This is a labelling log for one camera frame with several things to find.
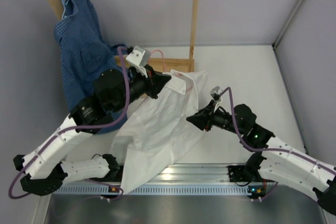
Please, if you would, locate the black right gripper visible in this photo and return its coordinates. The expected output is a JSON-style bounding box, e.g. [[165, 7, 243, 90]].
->
[[186, 100, 245, 136]]

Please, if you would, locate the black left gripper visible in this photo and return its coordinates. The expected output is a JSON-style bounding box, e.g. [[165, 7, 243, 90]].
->
[[111, 63, 171, 113]]

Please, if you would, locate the pink wire hanger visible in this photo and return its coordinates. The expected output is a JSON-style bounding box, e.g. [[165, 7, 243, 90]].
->
[[150, 49, 194, 93]]

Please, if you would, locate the white shirt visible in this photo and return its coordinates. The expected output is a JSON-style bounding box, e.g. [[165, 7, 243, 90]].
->
[[110, 70, 207, 194]]

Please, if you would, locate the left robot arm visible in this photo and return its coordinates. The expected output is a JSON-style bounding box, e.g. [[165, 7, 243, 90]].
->
[[13, 65, 172, 196]]

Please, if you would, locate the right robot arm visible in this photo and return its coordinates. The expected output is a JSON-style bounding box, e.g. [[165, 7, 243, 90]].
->
[[186, 101, 335, 215]]

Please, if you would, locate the blue checkered shirt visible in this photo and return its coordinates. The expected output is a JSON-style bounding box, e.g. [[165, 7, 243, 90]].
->
[[54, 0, 132, 136]]

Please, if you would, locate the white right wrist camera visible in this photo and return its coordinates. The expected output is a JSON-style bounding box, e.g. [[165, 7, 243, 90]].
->
[[210, 86, 223, 111]]

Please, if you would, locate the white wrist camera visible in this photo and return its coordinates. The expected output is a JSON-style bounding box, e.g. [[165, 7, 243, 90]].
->
[[210, 86, 223, 111], [126, 46, 151, 78]]

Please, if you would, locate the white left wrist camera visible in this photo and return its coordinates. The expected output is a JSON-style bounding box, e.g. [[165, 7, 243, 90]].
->
[[126, 46, 151, 78]]

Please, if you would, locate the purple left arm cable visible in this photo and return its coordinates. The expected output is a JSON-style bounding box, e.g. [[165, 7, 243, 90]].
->
[[8, 47, 132, 201]]

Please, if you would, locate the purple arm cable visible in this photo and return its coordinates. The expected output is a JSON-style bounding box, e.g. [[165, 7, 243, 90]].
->
[[220, 87, 336, 198], [8, 47, 132, 201]]

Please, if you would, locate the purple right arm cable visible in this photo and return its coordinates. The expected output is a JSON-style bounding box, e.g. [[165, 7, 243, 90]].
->
[[220, 87, 336, 198]]

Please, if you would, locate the aluminium mounting rail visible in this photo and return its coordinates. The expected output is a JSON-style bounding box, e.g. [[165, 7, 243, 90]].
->
[[41, 163, 310, 185]]

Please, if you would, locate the grey slotted cable duct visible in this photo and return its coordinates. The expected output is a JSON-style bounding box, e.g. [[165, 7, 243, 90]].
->
[[54, 184, 265, 196]]

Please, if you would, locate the aluminium corner frame post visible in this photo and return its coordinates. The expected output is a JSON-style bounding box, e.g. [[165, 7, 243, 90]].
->
[[271, 0, 326, 49]]

